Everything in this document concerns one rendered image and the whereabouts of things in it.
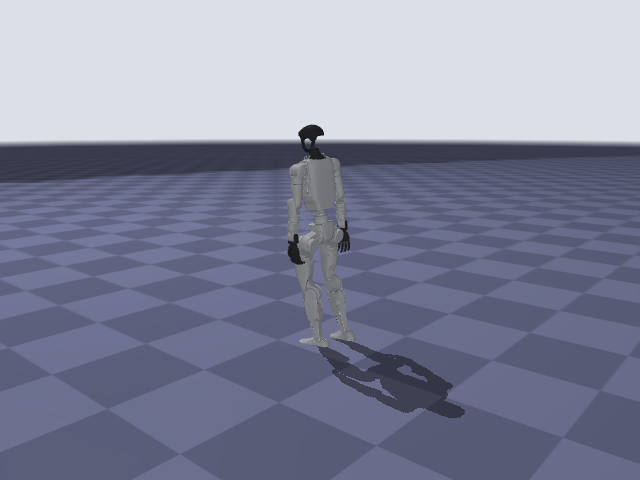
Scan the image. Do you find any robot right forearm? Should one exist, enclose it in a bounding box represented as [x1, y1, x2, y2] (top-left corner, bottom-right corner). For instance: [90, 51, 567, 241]
[335, 195, 347, 228]

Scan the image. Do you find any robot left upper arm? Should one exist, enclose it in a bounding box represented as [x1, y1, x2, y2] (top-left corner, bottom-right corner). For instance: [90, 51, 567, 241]
[289, 162, 307, 210]

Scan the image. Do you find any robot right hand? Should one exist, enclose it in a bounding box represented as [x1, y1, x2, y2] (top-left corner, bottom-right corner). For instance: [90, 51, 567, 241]
[337, 221, 350, 253]

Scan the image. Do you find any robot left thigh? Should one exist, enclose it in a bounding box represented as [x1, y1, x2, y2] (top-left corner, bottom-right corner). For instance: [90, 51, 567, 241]
[295, 231, 323, 300]

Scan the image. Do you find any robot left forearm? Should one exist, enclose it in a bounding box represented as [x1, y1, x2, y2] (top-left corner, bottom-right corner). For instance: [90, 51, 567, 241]
[287, 199, 300, 242]

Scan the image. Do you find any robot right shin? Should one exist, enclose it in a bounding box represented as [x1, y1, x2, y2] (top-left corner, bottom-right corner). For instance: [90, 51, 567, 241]
[326, 276, 349, 333]

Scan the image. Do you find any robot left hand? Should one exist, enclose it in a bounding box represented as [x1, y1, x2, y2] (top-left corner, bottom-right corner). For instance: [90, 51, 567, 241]
[288, 234, 305, 265]

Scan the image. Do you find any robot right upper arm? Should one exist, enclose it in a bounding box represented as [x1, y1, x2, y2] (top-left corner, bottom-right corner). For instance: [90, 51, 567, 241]
[331, 158, 345, 201]

